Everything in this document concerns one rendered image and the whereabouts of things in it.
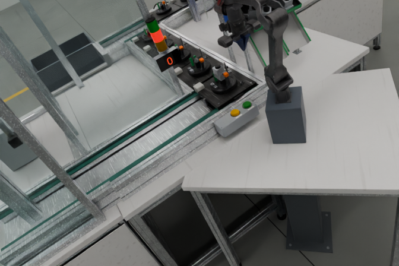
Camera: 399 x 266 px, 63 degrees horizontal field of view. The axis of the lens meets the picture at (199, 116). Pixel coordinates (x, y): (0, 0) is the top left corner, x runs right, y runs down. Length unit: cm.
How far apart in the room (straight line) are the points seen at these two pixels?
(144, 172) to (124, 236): 31
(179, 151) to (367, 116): 83
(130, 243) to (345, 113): 114
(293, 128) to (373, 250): 100
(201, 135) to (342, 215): 111
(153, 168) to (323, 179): 71
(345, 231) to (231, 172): 99
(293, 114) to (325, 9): 155
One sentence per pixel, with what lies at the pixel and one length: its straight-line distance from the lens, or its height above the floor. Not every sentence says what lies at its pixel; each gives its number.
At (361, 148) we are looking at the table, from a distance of 144.
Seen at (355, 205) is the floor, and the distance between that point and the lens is 230.
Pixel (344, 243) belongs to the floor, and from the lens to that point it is 217.
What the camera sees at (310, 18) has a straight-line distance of 268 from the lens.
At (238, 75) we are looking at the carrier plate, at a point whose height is 97.
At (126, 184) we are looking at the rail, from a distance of 150.
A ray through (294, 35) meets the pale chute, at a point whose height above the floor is 104.
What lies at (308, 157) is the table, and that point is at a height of 86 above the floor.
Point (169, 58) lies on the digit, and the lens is 160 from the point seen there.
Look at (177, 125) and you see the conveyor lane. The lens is 166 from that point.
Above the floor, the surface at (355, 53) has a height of 86.
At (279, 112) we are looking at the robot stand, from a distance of 134.
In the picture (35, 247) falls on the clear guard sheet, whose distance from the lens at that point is 156.
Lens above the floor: 193
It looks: 38 degrees down
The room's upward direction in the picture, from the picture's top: 23 degrees counter-clockwise
